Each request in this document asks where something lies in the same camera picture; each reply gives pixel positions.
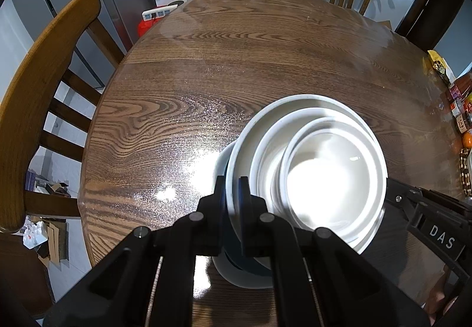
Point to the dark-lid jar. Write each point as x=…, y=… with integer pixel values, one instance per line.
x=464, y=124

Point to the white power strip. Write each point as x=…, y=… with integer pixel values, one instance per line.
x=158, y=12

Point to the red stool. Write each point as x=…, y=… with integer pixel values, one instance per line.
x=145, y=28

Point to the dark wooden door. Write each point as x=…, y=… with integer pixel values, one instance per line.
x=431, y=6

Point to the red sauce bottle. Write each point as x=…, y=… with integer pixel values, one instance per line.
x=461, y=85

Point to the orange fruit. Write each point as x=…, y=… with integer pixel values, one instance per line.
x=467, y=139

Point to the light wooden chair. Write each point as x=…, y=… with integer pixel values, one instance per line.
x=37, y=72

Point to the yellow snack packet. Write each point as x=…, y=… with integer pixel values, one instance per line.
x=440, y=67

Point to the person's right hand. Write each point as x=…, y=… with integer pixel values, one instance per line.
x=440, y=301

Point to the large white bowl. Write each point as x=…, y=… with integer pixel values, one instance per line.
x=241, y=165

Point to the small white bowl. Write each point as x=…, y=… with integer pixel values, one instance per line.
x=332, y=179

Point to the blue plate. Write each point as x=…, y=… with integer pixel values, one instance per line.
x=236, y=262

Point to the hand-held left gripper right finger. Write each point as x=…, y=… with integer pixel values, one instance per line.
x=244, y=201

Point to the large patterned square plate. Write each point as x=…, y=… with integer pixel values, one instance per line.
x=243, y=279

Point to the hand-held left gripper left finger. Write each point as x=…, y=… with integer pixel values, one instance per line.
x=220, y=209

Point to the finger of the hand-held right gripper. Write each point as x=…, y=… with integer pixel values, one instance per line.
x=400, y=198

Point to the medium white bowl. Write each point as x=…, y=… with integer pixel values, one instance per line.
x=269, y=150

